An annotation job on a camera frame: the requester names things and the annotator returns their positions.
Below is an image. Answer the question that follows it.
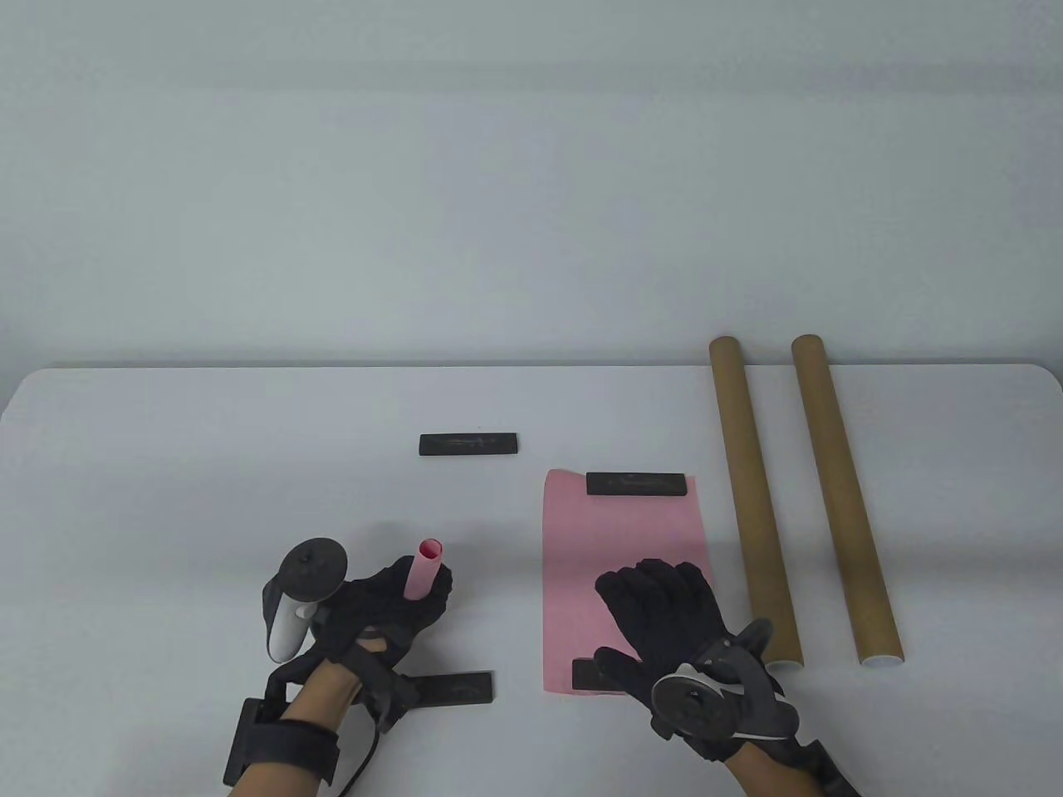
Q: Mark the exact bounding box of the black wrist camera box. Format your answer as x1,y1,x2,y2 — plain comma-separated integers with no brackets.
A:
340,643,421,734
796,737,866,797

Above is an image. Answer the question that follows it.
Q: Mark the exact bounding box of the brown cardboard mailing tube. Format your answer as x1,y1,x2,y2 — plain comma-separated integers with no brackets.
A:
708,335,806,672
790,334,905,668

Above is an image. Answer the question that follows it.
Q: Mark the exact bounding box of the grey hand controller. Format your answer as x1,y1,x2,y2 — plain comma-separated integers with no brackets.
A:
649,618,801,743
262,537,349,664

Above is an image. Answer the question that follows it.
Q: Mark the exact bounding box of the person's right forearm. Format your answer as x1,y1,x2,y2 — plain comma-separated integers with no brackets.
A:
729,737,821,797

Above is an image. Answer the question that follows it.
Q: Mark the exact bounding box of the person's left forearm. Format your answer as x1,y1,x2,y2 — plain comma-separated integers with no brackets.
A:
231,659,364,797

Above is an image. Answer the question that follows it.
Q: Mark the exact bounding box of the grey left hand controller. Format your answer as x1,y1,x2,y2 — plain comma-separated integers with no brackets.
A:
262,537,349,664

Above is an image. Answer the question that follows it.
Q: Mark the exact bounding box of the black rectangular paperweight bar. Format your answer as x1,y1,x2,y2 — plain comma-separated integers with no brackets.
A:
571,658,634,693
585,472,690,498
418,432,520,457
406,670,495,709

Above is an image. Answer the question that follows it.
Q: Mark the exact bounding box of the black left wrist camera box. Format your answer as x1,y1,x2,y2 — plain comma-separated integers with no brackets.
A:
340,643,421,734

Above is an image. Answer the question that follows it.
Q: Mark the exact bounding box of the person's right hand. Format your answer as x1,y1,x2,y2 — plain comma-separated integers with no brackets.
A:
593,558,800,763

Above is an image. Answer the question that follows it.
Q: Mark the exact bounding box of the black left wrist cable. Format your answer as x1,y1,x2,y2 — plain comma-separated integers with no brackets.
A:
336,717,385,797

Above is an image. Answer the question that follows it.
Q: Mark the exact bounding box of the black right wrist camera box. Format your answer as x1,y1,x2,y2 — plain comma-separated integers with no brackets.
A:
796,737,866,797

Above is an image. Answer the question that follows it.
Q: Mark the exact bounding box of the black left wrist strap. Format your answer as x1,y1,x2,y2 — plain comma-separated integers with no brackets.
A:
222,697,342,789

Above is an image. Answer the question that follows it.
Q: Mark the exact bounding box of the grey right hand controller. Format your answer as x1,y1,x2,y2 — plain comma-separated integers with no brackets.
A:
649,618,801,743

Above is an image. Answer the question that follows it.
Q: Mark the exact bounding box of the pink paper sheet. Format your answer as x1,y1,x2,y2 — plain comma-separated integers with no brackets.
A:
404,537,446,601
541,469,720,695

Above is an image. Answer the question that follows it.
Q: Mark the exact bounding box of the person's left hand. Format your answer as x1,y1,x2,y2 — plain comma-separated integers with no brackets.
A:
311,557,454,674

